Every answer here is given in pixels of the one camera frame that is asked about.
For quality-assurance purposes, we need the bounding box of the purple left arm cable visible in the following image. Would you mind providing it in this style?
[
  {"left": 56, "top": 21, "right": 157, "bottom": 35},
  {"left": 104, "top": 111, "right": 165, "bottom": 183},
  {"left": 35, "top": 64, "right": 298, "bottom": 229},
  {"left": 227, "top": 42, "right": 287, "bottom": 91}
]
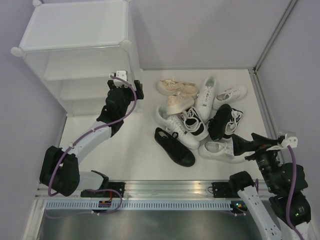
[{"left": 47, "top": 76, "right": 138, "bottom": 197}]

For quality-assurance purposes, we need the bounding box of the beige lace sneaker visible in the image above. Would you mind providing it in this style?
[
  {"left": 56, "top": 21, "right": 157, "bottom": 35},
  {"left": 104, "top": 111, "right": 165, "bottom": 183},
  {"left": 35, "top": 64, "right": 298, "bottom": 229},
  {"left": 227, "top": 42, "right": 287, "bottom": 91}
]
[
  {"left": 156, "top": 78, "right": 199, "bottom": 98},
  {"left": 166, "top": 92, "right": 195, "bottom": 115}
]

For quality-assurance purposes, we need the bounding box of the black white patterned sneaker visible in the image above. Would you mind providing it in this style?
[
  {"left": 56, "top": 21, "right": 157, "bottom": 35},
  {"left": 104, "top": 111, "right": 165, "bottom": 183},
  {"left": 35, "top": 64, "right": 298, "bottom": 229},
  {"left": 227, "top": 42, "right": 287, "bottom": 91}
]
[{"left": 180, "top": 106, "right": 209, "bottom": 141}]

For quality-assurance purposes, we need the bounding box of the white sneaker front right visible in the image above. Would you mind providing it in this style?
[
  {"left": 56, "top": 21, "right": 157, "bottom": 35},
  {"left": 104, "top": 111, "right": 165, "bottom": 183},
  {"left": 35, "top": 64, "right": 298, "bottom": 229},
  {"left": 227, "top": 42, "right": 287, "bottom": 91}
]
[{"left": 198, "top": 141, "right": 246, "bottom": 164}]

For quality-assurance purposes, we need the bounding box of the white sneaker rear right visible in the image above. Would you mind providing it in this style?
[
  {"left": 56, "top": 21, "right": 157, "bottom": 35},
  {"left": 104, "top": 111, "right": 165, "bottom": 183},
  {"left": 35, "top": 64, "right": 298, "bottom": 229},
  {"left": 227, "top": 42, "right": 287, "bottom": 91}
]
[{"left": 212, "top": 85, "right": 247, "bottom": 110}]

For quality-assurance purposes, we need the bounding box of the black canvas sneaker front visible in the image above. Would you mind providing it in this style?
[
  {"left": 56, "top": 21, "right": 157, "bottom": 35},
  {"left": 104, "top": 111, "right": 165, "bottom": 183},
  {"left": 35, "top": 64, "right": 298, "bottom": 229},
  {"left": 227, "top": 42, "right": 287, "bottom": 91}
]
[{"left": 154, "top": 127, "right": 196, "bottom": 167}]

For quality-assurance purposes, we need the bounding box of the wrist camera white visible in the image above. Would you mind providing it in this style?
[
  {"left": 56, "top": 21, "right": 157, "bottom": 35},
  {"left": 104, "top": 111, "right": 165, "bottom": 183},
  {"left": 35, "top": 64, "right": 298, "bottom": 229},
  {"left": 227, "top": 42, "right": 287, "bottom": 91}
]
[
  {"left": 109, "top": 70, "right": 128, "bottom": 81},
  {"left": 279, "top": 132, "right": 298, "bottom": 149}
]

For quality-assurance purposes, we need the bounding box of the white sneaker rear middle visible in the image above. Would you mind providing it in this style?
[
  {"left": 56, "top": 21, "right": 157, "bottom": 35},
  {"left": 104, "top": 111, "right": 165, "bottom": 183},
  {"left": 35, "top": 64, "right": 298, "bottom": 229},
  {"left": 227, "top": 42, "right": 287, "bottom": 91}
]
[{"left": 194, "top": 75, "right": 217, "bottom": 123}]

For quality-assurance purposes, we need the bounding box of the aluminium corner frame post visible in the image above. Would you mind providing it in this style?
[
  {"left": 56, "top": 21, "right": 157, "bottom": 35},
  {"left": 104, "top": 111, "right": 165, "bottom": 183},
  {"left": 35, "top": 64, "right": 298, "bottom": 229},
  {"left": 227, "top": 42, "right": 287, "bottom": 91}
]
[{"left": 253, "top": 0, "right": 300, "bottom": 74}]

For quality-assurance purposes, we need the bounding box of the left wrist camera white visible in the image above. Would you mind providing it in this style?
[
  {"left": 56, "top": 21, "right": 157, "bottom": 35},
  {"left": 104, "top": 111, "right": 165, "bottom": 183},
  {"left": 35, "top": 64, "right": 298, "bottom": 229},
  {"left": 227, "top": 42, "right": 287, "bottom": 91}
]
[{"left": 109, "top": 70, "right": 128, "bottom": 81}]

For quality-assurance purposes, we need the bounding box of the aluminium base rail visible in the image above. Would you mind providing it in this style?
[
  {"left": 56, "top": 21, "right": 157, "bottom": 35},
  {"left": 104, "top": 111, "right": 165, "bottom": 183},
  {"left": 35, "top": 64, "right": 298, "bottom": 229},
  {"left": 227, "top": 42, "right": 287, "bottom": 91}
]
[{"left": 34, "top": 178, "right": 311, "bottom": 200}]

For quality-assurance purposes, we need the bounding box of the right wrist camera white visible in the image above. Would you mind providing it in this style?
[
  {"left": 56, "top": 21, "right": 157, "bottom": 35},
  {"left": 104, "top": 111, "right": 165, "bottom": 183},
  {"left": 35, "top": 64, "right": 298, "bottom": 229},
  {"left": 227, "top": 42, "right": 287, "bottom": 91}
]
[{"left": 279, "top": 132, "right": 298, "bottom": 149}]

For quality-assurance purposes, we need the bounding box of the white slotted cable duct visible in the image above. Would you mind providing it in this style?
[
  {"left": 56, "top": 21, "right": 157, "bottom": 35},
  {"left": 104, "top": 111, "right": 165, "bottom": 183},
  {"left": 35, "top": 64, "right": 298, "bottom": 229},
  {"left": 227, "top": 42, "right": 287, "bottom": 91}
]
[{"left": 45, "top": 199, "right": 232, "bottom": 211}]

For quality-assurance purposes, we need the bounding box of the beige lace sneaker lying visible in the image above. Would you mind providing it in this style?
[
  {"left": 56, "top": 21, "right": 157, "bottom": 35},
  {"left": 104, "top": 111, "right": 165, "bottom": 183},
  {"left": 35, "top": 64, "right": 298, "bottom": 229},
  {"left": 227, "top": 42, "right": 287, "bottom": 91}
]
[{"left": 156, "top": 78, "right": 199, "bottom": 98}]

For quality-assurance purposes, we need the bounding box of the white plastic shoe cabinet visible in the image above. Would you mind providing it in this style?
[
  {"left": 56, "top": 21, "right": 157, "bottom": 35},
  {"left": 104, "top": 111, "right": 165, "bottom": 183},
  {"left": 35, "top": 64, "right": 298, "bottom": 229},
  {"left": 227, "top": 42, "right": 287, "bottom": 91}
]
[{"left": 11, "top": 0, "right": 142, "bottom": 117}]

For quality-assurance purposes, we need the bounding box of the white sneaker near cabinet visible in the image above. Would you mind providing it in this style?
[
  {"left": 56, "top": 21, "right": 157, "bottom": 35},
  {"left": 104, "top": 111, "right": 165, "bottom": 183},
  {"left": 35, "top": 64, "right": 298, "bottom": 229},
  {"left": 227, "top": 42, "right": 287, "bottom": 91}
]
[{"left": 155, "top": 105, "right": 200, "bottom": 150}]

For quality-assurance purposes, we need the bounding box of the black sneaker overturned right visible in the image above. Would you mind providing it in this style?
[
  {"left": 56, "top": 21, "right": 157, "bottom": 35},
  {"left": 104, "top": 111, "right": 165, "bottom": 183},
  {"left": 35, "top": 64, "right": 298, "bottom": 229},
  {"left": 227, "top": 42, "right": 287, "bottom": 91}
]
[{"left": 208, "top": 104, "right": 232, "bottom": 142}]

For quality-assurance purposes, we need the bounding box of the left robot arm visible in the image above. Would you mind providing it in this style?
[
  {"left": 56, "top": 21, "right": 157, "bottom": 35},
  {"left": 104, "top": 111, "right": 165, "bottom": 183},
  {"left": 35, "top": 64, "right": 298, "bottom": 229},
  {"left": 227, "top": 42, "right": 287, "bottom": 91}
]
[{"left": 39, "top": 76, "right": 144, "bottom": 197}]

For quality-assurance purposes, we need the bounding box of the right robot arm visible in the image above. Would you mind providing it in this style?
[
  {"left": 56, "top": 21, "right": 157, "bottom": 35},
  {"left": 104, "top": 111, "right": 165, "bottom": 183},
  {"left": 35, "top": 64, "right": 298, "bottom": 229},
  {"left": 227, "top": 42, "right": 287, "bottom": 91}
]
[{"left": 228, "top": 133, "right": 311, "bottom": 240}]

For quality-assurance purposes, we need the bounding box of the black white sneaker right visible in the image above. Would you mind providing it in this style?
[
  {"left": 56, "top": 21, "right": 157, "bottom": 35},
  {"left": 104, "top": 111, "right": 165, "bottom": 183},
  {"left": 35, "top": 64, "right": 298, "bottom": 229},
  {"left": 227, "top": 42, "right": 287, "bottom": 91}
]
[{"left": 225, "top": 108, "right": 244, "bottom": 135}]

